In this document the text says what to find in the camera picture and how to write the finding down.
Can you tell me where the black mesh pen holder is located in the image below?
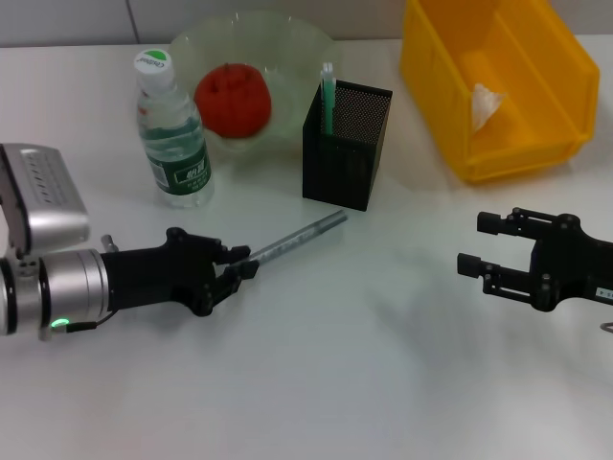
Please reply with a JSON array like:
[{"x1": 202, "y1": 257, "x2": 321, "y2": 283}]
[{"x1": 301, "y1": 79, "x2": 395, "y2": 213}]

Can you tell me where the left wrist cable with plugs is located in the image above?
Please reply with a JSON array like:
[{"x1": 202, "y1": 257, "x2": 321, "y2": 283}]
[{"x1": 64, "y1": 233, "x2": 121, "y2": 335}]

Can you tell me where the yellow plastic bin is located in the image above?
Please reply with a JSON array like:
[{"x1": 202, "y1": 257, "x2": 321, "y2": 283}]
[{"x1": 399, "y1": 0, "x2": 602, "y2": 186}]

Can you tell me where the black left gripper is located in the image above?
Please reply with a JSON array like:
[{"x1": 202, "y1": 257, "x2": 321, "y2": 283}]
[{"x1": 98, "y1": 227, "x2": 260, "y2": 317}]

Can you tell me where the green glass fruit plate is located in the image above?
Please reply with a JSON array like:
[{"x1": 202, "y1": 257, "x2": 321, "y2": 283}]
[{"x1": 167, "y1": 10, "x2": 345, "y2": 154}]

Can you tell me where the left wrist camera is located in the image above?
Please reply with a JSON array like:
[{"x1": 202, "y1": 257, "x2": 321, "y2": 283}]
[{"x1": 0, "y1": 142, "x2": 92, "y2": 253}]

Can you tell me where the red apple-shaped object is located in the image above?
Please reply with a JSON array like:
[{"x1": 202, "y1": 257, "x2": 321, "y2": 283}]
[{"x1": 193, "y1": 63, "x2": 274, "y2": 140}]

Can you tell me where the silver glitter pen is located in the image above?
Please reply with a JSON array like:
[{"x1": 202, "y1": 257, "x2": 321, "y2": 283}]
[{"x1": 246, "y1": 209, "x2": 349, "y2": 267}]

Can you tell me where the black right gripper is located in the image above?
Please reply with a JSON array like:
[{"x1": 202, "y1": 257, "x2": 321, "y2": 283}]
[{"x1": 457, "y1": 206, "x2": 613, "y2": 313}]

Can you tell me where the green label water bottle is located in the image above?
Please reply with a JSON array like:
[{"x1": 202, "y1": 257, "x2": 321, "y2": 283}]
[{"x1": 133, "y1": 47, "x2": 216, "y2": 210}]

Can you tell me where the green pen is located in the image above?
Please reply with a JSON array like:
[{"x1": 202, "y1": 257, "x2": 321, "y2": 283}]
[{"x1": 319, "y1": 61, "x2": 336, "y2": 137}]

